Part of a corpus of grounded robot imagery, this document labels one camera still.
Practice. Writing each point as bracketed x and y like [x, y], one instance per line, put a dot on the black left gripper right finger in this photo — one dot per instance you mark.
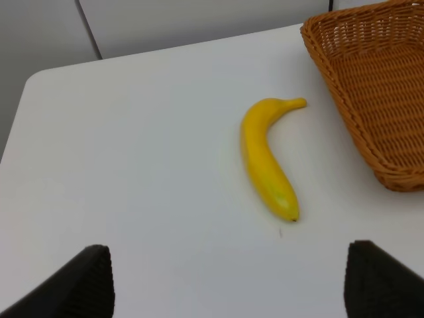
[378, 285]

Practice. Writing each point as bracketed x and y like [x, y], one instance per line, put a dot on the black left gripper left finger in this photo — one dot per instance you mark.
[83, 287]

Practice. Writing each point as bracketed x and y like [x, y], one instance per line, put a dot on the brown wicker basket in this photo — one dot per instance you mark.
[371, 59]

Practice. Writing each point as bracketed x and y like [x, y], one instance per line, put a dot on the yellow banana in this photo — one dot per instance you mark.
[262, 168]

